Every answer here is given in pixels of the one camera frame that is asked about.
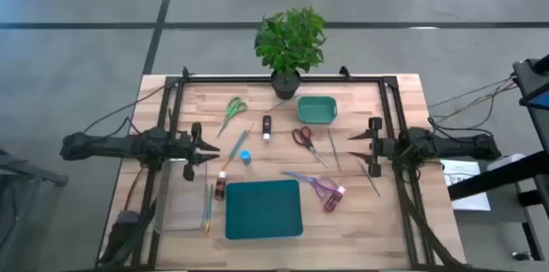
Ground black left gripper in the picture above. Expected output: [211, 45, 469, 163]
[179, 121, 221, 182]

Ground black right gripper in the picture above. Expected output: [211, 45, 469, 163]
[347, 116, 396, 178]

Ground thin paintbrush gold ferrule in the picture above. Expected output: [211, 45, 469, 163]
[264, 95, 299, 114]
[357, 159, 382, 198]
[327, 129, 342, 172]

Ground green handled scissors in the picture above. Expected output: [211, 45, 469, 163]
[215, 96, 249, 139]

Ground red handled scissors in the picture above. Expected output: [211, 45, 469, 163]
[292, 125, 330, 169]

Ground purple handled scissors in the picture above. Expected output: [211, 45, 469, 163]
[282, 170, 340, 200]

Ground large teal plastic tray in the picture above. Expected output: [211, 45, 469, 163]
[225, 178, 305, 240]

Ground clear plastic tray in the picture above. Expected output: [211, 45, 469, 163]
[154, 158, 209, 233]

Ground small green plastic tray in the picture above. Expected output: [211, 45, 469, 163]
[296, 95, 338, 125]

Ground white paper sheet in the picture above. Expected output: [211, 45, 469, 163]
[440, 159, 492, 212]

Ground green potted plant black pot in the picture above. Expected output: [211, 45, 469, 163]
[253, 4, 329, 100]

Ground white box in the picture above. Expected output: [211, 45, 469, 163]
[486, 153, 527, 172]

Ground grey metal stand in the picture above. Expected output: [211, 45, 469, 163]
[0, 147, 69, 272]

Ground blue screen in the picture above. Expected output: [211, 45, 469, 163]
[520, 89, 549, 111]

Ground black equipment cart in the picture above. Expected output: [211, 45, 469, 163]
[445, 52, 549, 264]

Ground black metal table frame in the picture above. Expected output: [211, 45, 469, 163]
[97, 75, 468, 271]

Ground thin brown cable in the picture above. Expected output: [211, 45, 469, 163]
[124, 164, 146, 212]

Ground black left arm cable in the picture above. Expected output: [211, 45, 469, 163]
[83, 84, 169, 136]

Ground black sleeved cable bundle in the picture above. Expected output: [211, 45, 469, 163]
[97, 196, 159, 269]

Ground thin grey cable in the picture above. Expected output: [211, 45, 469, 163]
[428, 76, 515, 109]

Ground thin yellow cable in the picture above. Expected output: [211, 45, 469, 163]
[436, 85, 517, 122]

